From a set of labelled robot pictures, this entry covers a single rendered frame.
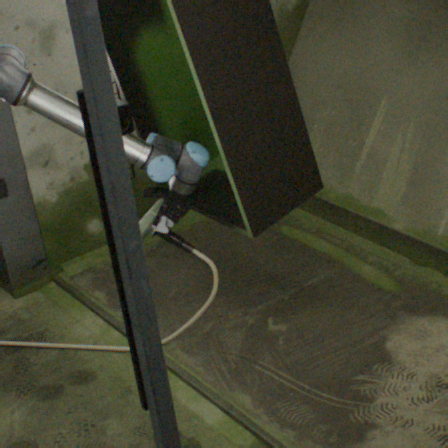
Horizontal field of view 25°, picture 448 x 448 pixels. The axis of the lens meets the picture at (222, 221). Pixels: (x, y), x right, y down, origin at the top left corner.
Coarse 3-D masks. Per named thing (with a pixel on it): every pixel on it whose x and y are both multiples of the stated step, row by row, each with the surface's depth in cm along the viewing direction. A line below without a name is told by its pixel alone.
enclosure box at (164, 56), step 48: (144, 0) 375; (192, 0) 316; (240, 0) 327; (144, 48) 381; (192, 48) 321; (240, 48) 332; (144, 96) 387; (192, 96) 400; (240, 96) 338; (288, 96) 350; (240, 144) 344; (288, 144) 357; (240, 192) 350; (288, 192) 363
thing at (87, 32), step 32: (96, 0) 206; (96, 32) 208; (96, 64) 210; (96, 96) 212; (96, 128) 217; (128, 192) 224; (128, 224) 226; (128, 256) 229; (128, 288) 234; (160, 352) 242; (160, 384) 245; (160, 416) 248
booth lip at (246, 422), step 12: (72, 288) 433; (84, 300) 423; (96, 312) 414; (108, 312) 411; (108, 324) 408; (120, 324) 401; (168, 360) 373; (180, 372) 366; (192, 384) 359; (204, 396) 354; (216, 396) 349; (228, 408) 342; (240, 420) 336; (252, 432) 332; (264, 432) 328; (276, 444) 322
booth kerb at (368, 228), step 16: (304, 208) 464; (320, 208) 454; (336, 208) 444; (336, 224) 447; (352, 224) 438; (368, 224) 428; (384, 224) 420; (368, 240) 432; (384, 240) 423; (400, 240) 414; (416, 240) 405; (416, 256) 409; (432, 256) 401
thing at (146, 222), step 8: (160, 200) 372; (152, 208) 366; (144, 216) 360; (152, 216) 362; (144, 224) 356; (144, 232) 352; (160, 232) 360; (168, 232) 360; (168, 240) 360; (176, 240) 359; (184, 240) 361; (184, 248) 360; (192, 248) 359
